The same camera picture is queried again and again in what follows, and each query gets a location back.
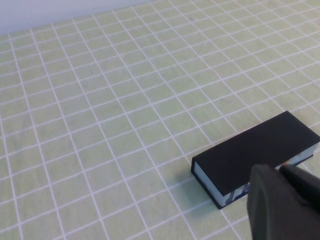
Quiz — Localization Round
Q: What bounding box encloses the green checkered tablecloth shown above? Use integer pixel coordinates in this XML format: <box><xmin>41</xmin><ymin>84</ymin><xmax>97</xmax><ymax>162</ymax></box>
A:
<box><xmin>0</xmin><ymin>0</ymin><xmax>320</xmax><ymax>240</ymax></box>

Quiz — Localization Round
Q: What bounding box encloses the black glasses case blue print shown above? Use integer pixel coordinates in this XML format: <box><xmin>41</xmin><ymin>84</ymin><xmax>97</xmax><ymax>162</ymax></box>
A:
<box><xmin>191</xmin><ymin>110</ymin><xmax>320</xmax><ymax>210</ymax></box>

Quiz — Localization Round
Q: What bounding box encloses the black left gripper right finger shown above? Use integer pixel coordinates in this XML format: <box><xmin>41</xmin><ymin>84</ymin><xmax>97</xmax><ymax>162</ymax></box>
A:
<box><xmin>278</xmin><ymin>164</ymin><xmax>320</xmax><ymax>209</ymax></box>

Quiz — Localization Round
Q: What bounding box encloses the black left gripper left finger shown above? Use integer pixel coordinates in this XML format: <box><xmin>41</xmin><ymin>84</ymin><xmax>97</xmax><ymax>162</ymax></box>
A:
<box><xmin>246</xmin><ymin>163</ymin><xmax>320</xmax><ymax>240</ymax></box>

